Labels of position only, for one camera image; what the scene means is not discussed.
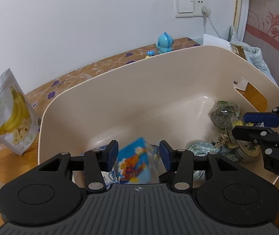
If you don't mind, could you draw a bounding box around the blue orange cartoon box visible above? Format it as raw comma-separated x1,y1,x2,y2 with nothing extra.
115,137,160,184

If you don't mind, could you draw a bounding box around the green checked cloth bundle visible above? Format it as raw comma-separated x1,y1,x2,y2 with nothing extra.
188,141,239,182

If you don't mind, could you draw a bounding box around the green foil snack packet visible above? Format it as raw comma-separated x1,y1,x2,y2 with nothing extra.
209,100,240,130

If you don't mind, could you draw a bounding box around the beige plastic storage bin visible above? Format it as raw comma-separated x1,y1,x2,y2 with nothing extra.
37,44,279,185

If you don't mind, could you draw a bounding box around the light blue blanket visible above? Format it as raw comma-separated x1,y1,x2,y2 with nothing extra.
191,25,277,84

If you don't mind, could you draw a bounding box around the gold snack bag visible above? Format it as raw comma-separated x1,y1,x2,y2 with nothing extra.
231,44,247,60

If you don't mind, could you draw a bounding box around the floral table mat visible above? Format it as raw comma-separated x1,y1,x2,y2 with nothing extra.
0,37,201,150

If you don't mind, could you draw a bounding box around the banana chips pouch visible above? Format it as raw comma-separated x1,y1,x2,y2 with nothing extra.
0,69,40,155

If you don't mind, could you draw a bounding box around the white paper bag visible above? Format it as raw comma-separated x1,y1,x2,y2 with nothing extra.
203,34,231,51

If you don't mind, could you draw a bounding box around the small blue mushroom toy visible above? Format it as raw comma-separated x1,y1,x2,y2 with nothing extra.
145,50,155,59

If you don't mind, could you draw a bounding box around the blue cartoon figurine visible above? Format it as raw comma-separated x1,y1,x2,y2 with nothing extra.
156,32,174,54

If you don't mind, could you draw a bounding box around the white plug and cable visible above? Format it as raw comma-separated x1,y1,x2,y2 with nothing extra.
200,5,222,39

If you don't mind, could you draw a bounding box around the white bed headboard frame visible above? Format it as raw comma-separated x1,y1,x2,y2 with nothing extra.
233,0,250,41

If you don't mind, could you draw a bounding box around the white wall switch socket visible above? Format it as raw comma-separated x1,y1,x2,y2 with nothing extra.
174,0,208,18

